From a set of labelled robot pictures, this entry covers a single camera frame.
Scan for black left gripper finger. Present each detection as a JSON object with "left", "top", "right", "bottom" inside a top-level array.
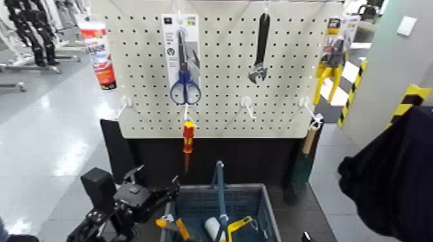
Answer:
[
  {"left": 150, "top": 175, "right": 181, "bottom": 207},
  {"left": 123, "top": 165, "right": 145, "bottom": 187}
]

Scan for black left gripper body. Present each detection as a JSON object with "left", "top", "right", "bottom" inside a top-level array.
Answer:
[{"left": 115, "top": 183, "right": 160, "bottom": 224}]

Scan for yellow paint brush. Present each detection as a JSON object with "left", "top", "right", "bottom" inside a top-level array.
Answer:
[{"left": 155, "top": 212, "right": 192, "bottom": 241}]

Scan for blue plastic crate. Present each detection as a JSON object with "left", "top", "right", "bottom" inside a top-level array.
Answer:
[{"left": 159, "top": 183, "right": 282, "bottom": 242}]

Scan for red and yellow screwdriver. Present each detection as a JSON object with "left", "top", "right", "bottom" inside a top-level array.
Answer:
[{"left": 181, "top": 120, "right": 196, "bottom": 173}]

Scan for yellow framed hand tool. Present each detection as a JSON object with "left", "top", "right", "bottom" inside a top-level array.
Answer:
[{"left": 226, "top": 216, "right": 268, "bottom": 242}]

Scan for white pegboard hook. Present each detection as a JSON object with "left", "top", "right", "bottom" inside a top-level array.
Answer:
[
  {"left": 182, "top": 102, "right": 195, "bottom": 123},
  {"left": 298, "top": 96, "right": 324, "bottom": 124},
  {"left": 240, "top": 96, "right": 257, "bottom": 120},
  {"left": 116, "top": 95, "right": 133, "bottom": 117}
]

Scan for black display stand panel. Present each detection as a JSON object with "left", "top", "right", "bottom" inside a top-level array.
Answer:
[{"left": 99, "top": 118, "right": 325, "bottom": 203}]

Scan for dark navy fabric mass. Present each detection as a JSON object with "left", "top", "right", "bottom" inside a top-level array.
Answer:
[{"left": 337, "top": 105, "right": 433, "bottom": 242}]

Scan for red and white tube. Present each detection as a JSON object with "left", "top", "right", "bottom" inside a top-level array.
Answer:
[{"left": 75, "top": 13, "right": 117, "bottom": 91}]

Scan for white perforated pegboard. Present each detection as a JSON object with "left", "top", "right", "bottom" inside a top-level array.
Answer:
[{"left": 102, "top": 1, "right": 344, "bottom": 139}]

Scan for grey metal stand base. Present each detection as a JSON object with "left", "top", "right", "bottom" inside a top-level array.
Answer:
[{"left": 0, "top": 62, "right": 63, "bottom": 75}]

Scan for long yellow black hazard strip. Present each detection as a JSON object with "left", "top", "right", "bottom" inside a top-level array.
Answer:
[{"left": 337, "top": 59, "right": 369, "bottom": 129}]

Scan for short yellow black hazard strip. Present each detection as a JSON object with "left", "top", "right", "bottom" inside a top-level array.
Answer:
[{"left": 389, "top": 84, "right": 433, "bottom": 127}]

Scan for black humanoid robot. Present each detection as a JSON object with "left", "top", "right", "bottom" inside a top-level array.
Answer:
[{"left": 3, "top": 0, "right": 62, "bottom": 67}]

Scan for black adjustable wrench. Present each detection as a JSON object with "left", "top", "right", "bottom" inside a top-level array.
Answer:
[{"left": 247, "top": 12, "right": 271, "bottom": 84}]

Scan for black chair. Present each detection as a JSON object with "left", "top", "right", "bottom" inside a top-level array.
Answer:
[{"left": 358, "top": 3, "right": 381, "bottom": 19}]

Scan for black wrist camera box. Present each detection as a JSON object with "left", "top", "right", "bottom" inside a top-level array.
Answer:
[{"left": 80, "top": 167, "right": 116, "bottom": 214}]

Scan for blue handled paint roller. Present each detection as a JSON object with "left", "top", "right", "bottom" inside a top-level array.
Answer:
[{"left": 204, "top": 160, "right": 231, "bottom": 242}]

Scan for wooden handled green tool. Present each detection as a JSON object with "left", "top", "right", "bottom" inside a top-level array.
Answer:
[{"left": 291, "top": 124, "right": 320, "bottom": 187}]

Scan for packaged blue handled scissors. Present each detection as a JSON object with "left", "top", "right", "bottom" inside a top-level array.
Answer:
[{"left": 161, "top": 13, "right": 203, "bottom": 106}]

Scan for packaged yellow handled pliers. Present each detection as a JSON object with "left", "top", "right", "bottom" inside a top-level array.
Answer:
[{"left": 313, "top": 15, "right": 361, "bottom": 106}]

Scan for white wall switch plate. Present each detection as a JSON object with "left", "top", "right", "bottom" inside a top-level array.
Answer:
[{"left": 396, "top": 15, "right": 418, "bottom": 37}]

